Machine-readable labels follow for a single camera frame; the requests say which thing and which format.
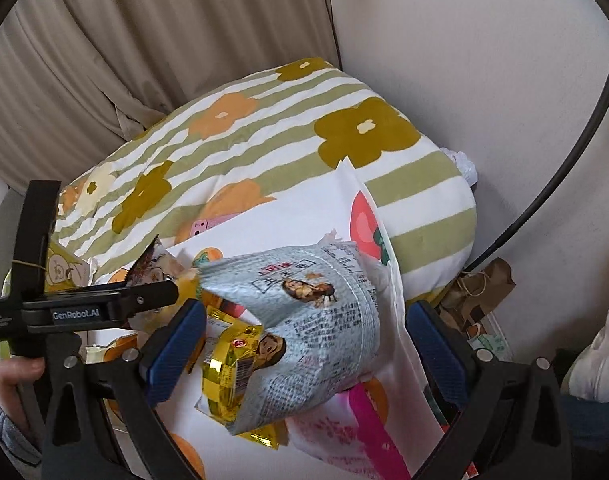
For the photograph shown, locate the person's left hand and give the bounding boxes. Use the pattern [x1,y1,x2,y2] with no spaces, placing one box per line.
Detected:
[0,357,45,411]

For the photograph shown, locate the brown snack packet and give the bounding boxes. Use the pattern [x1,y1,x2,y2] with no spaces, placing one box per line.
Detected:
[127,235,185,286]

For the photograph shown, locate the striped floral blanket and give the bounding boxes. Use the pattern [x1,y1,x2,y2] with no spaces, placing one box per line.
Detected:
[49,57,477,306]

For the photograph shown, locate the pale green paper slip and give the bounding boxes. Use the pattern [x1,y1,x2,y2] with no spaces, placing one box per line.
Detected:
[467,332,510,361]

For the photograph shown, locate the pink phone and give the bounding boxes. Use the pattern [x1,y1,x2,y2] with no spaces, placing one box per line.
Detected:
[188,212,240,243]

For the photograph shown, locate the beige curtain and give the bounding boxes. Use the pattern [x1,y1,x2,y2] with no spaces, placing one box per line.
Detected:
[0,0,342,196]

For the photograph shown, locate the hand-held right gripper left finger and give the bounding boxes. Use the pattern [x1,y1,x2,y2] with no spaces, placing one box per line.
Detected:
[42,297,208,480]

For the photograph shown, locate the gold snack packet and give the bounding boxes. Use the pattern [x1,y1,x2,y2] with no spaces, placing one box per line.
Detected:
[199,300,290,448]

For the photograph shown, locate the dark blue cloth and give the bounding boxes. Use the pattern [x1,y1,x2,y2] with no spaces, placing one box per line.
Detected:
[559,392,609,456]

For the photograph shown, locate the brown paper bag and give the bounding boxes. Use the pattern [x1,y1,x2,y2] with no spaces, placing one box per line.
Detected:
[441,257,516,341]

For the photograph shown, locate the pink snack packet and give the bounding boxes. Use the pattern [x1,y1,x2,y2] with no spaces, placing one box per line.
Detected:
[287,382,410,480]

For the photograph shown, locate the silver snack packet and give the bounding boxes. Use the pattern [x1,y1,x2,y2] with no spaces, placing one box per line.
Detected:
[194,241,385,436]

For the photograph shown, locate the white crumpled plastic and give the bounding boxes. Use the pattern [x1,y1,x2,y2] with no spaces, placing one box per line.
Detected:
[439,147,480,186]

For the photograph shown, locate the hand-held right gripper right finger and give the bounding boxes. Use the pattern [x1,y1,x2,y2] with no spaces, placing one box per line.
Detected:
[407,300,575,480]

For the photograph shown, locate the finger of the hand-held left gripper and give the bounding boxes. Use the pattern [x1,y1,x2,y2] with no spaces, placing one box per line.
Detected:
[118,279,180,321]

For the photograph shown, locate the black hoop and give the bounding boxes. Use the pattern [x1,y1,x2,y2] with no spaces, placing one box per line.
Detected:
[467,35,609,268]

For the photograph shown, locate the white plastic bag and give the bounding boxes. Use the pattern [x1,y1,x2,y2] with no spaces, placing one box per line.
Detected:
[561,300,609,401]

